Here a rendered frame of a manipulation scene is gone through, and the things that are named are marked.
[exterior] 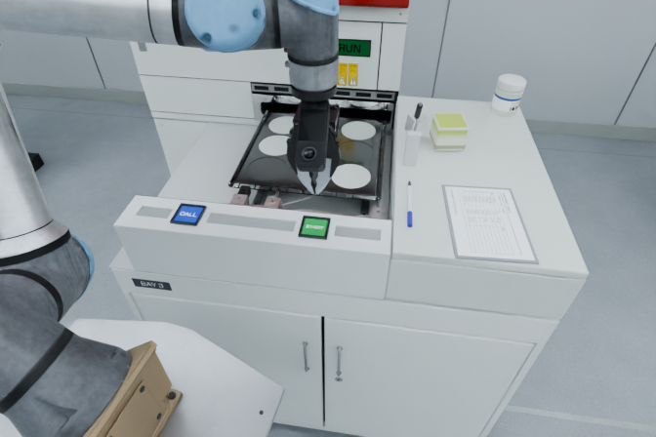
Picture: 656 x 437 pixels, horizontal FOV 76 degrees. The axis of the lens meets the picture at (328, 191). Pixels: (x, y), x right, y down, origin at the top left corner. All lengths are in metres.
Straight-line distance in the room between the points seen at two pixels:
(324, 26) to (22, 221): 0.51
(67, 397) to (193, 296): 0.44
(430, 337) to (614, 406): 1.07
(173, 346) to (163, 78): 0.87
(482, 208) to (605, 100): 2.40
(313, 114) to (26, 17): 0.36
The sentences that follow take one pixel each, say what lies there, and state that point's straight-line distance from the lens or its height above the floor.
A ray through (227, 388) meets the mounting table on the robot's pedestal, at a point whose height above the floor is 0.82.
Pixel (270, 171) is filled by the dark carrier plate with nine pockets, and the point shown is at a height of 0.90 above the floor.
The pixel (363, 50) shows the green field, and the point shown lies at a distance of 1.24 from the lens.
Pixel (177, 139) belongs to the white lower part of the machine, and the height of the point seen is 0.74.
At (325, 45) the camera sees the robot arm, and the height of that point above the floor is 1.33.
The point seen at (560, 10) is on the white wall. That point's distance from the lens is 2.90.
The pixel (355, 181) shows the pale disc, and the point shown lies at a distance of 1.04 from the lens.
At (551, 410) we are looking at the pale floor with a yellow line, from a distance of 1.85.
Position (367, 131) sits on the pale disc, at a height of 0.90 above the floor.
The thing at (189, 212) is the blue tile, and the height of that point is 0.96.
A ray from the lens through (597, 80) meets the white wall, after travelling 3.16.
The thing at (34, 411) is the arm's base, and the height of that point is 1.02.
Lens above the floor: 1.55
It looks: 40 degrees down
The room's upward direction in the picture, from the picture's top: straight up
